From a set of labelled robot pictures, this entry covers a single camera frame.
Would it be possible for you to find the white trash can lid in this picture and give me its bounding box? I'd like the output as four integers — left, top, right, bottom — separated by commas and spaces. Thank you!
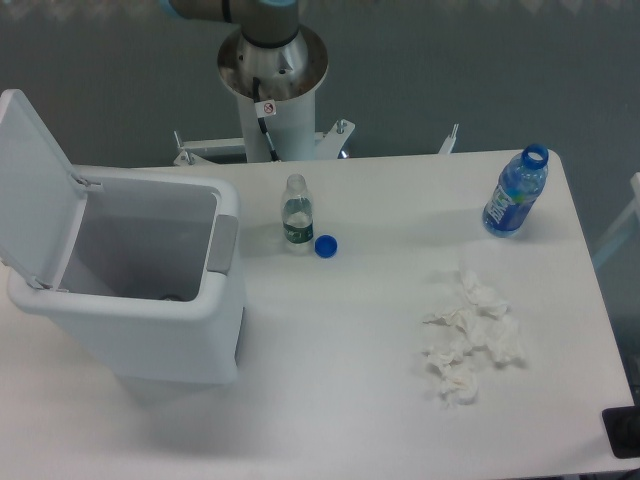
1, 89, 88, 289

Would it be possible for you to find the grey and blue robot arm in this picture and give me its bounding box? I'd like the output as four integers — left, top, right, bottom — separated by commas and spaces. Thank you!
159, 0, 300, 48

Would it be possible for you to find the blue bottle cap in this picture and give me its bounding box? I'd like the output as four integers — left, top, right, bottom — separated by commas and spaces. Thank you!
314, 234, 338, 259

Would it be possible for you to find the white trash can body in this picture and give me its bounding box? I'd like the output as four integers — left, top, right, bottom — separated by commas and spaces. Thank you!
8, 167, 246, 384

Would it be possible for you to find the clear bottle green label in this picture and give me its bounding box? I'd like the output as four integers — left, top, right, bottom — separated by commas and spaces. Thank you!
281, 174, 314, 254

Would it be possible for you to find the crumpled white tissue upper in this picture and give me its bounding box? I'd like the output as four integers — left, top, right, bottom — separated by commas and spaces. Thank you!
425, 269, 525, 371

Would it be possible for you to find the crumpled white tissue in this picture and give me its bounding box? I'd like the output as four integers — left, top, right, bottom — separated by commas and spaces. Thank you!
424, 338, 479, 407
425, 269, 525, 371

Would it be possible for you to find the crumpled white tissue lower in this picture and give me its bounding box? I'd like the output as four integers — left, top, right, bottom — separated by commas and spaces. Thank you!
424, 338, 479, 407

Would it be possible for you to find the blue plastic drink bottle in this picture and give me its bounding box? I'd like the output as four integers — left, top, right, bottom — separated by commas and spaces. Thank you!
482, 143, 549, 238

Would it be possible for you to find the black device at corner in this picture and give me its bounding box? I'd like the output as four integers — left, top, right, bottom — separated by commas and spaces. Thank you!
602, 406, 639, 459

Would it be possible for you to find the white metal base frame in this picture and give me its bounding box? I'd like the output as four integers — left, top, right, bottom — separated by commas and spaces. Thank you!
172, 118, 461, 167

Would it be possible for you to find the black cable on pedestal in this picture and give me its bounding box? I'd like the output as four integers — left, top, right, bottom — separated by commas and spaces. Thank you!
251, 74, 280, 162

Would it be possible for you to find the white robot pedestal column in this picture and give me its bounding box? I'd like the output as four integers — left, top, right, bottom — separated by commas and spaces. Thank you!
218, 26, 328, 163

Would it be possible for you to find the white frame at right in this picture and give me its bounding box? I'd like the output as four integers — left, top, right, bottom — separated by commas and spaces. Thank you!
591, 172, 639, 271

